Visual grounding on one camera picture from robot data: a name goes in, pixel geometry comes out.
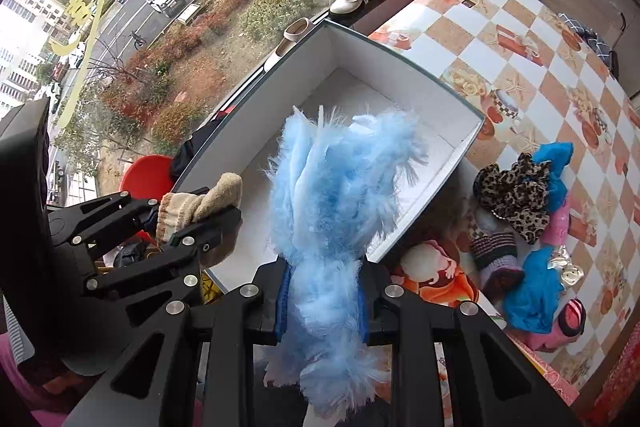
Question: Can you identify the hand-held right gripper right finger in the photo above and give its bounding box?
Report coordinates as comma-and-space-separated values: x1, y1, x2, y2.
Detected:
357, 257, 583, 427

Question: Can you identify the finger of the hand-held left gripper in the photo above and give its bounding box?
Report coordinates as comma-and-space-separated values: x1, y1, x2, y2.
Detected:
82, 206, 244, 324
47, 189, 163, 258

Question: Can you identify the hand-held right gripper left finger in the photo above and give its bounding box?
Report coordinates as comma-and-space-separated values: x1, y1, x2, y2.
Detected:
62, 259, 301, 427

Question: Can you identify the beige sock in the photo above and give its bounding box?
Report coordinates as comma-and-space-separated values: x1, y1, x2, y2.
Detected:
156, 172, 244, 268

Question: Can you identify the light blue fluffy cloth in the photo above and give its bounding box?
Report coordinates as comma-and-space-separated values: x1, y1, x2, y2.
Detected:
262, 106, 431, 413

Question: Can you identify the striped purple knit sock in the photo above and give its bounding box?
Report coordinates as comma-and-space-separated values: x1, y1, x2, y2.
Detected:
470, 227, 526, 303

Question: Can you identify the blue thin cloth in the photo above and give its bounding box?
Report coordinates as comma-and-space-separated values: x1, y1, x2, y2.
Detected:
531, 142, 575, 212
502, 247, 565, 334

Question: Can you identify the leopard print scrunchie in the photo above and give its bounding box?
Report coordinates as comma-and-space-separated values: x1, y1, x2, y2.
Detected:
472, 153, 553, 244

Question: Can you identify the pink sock with striped cuff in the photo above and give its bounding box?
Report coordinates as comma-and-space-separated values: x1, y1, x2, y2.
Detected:
530, 298, 587, 352

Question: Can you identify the pink knit sock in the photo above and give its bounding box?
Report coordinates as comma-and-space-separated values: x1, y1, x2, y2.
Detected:
542, 202, 572, 248

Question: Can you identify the white cardboard box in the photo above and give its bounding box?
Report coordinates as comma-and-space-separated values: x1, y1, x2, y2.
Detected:
170, 18, 487, 293

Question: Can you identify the red plastic stool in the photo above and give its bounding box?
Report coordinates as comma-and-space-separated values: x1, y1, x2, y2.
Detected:
120, 154, 176, 208

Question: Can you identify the cartoon print tissue packet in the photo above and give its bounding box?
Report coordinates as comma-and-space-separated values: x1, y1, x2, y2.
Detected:
390, 239, 481, 308

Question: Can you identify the black cloth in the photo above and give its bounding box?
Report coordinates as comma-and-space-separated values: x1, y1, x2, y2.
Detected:
170, 109, 236, 185

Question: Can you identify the silver foil wrapper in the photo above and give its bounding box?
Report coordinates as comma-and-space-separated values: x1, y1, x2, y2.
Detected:
547, 247, 586, 288

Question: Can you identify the checkered tablecloth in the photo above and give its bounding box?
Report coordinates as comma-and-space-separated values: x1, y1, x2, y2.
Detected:
367, 0, 640, 393

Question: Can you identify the dark plaid cloth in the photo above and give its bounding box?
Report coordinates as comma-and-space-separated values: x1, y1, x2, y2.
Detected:
557, 14, 613, 68

